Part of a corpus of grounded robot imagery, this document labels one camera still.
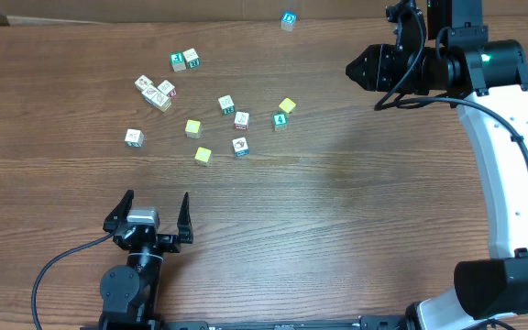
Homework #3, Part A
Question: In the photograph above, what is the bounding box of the yellow umbrella wooden block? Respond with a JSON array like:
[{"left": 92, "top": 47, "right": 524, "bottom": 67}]
[{"left": 185, "top": 119, "right": 202, "bottom": 138}]

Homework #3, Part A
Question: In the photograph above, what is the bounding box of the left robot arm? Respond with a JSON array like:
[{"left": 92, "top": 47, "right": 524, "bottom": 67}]
[{"left": 98, "top": 190, "right": 193, "bottom": 329}]

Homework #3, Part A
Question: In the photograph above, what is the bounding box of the green letter wooden block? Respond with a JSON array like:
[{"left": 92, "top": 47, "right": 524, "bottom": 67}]
[{"left": 170, "top": 52, "right": 186, "bottom": 72}]

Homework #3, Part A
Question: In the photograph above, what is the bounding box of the bird picture blue-sided block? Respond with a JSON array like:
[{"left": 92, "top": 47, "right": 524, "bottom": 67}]
[{"left": 232, "top": 137, "right": 249, "bottom": 158}]

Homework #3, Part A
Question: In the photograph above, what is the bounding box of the teal-sided picture wooden block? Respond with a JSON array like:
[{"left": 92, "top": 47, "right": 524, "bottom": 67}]
[{"left": 125, "top": 128, "right": 145, "bottom": 148}]

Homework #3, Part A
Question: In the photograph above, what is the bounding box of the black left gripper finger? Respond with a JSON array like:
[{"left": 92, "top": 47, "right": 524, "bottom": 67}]
[
  {"left": 103, "top": 190, "right": 135, "bottom": 233},
  {"left": 177, "top": 193, "right": 193, "bottom": 244}
]

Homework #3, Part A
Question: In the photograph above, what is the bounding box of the red U wooden block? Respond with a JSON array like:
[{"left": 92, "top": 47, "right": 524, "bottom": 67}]
[{"left": 158, "top": 80, "right": 177, "bottom": 98}]

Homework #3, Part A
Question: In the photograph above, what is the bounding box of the red-sided wooden block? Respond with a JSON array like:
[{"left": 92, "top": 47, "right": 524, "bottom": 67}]
[{"left": 234, "top": 112, "right": 250, "bottom": 130}]

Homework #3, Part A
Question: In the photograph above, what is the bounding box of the green number four block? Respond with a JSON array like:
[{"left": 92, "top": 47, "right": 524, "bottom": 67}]
[{"left": 272, "top": 112, "right": 288, "bottom": 131}]

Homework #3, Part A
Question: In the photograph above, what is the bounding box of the blue-top wooden block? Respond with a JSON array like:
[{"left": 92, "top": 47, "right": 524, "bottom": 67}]
[{"left": 280, "top": 11, "right": 297, "bottom": 31}]

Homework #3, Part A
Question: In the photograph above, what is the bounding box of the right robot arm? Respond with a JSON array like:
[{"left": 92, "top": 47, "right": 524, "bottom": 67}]
[{"left": 346, "top": 40, "right": 528, "bottom": 329}]

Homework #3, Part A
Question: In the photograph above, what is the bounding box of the yellow-top tilted wooden block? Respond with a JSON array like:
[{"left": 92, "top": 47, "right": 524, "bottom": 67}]
[{"left": 279, "top": 98, "right": 296, "bottom": 115}]

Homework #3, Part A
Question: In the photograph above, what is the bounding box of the yellow-sided picture wooden block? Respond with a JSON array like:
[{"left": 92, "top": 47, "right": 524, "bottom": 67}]
[{"left": 151, "top": 93, "right": 171, "bottom": 112}]

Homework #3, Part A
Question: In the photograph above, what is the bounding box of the yellow number two block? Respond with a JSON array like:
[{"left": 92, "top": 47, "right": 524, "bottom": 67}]
[{"left": 194, "top": 147, "right": 212, "bottom": 166}]

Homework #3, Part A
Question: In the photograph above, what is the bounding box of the green R wooden block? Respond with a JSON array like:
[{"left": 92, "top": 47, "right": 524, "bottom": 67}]
[{"left": 182, "top": 48, "right": 201, "bottom": 69}]

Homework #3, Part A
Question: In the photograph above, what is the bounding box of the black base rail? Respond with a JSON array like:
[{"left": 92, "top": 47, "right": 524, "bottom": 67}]
[{"left": 82, "top": 315, "right": 415, "bottom": 330}]

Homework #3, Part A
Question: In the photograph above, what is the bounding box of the small plain wooden block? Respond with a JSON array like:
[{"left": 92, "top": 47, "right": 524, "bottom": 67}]
[{"left": 135, "top": 75, "right": 154, "bottom": 93}]

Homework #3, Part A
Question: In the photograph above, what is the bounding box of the green-sided number five block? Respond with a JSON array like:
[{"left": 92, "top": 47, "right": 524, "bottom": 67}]
[{"left": 218, "top": 95, "right": 236, "bottom": 116}]

